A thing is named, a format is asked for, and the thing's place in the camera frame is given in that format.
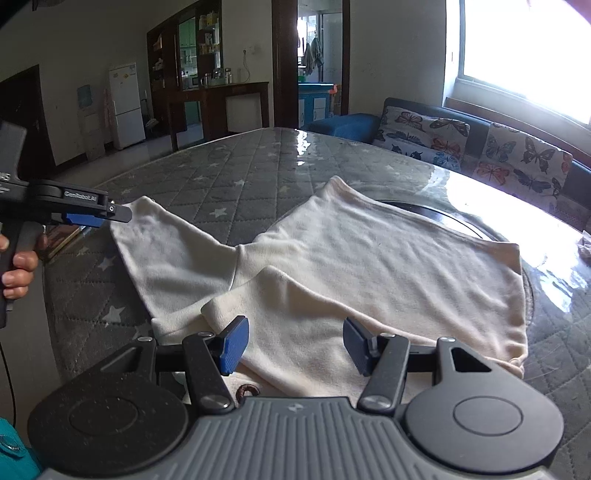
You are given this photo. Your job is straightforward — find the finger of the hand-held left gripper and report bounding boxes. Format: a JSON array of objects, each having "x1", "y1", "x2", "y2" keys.
[{"x1": 51, "y1": 203, "x2": 133, "y2": 230}]

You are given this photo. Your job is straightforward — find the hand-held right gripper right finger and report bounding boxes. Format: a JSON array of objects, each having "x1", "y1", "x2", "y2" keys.
[{"x1": 343, "y1": 318, "x2": 492, "y2": 415}]

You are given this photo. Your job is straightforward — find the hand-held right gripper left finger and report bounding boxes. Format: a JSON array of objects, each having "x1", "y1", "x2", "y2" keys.
[{"x1": 99, "y1": 316, "x2": 250, "y2": 414}]

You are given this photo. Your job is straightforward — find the cream garment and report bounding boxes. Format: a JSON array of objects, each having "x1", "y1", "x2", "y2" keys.
[{"x1": 111, "y1": 175, "x2": 529, "y2": 402}]

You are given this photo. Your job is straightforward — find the hanging clothes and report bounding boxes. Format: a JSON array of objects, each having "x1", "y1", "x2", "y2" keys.
[{"x1": 301, "y1": 36, "x2": 325, "y2": 75}]

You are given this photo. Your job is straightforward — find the person's left hand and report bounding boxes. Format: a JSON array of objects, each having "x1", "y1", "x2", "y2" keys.
[{"x1": 0, "y1": 233, "x2": 49, "y2": 302}]

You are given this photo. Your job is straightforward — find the dark wooden door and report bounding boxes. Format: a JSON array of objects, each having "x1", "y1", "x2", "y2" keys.
[{"x1": 0, "y1": 65, "x2": 57, "y2": 169}]

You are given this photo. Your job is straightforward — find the white refrigerator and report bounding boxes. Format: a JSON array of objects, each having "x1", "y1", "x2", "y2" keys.
[{"x1": 108, "y1": 62, "x2": 147, "y2": 151}]

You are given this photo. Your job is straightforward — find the round black induction cooker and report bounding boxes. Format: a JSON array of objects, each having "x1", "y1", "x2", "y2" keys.
[{"x1": 379, "y1": 198, "x2": 539, "y2": 352}]

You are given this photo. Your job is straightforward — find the grey quilted star table cover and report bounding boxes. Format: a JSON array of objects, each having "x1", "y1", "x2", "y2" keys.
[{"x1": 44, "y1": 127, "x2": 591, "y2": 480}]

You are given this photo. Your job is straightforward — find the dark wooden cabinet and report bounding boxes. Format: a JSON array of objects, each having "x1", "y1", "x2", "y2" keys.
[{"x1": 147, "y1": 7, "x2": 271, "y2": 153}]

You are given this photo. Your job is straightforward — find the blue sofa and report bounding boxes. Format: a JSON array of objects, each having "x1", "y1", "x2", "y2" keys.
[{"x1": 300, "y1": 97, "x2": 591, "y2": 217}]

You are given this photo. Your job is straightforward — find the blue cabinet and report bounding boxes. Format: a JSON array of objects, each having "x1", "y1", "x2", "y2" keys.
[{"x1": 298, "y1": 82, "x2": 343, "y2": 126}]

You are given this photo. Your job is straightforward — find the person's teal clothing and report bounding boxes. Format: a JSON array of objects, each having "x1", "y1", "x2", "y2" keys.
[{"x1": 0, "y1": 418, "x2": 43, "y2": 480}]

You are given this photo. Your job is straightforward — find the window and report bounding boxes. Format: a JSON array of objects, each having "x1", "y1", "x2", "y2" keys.
[{"x1": 445, "y1": 0, "x2": 591, "y2": 134}]

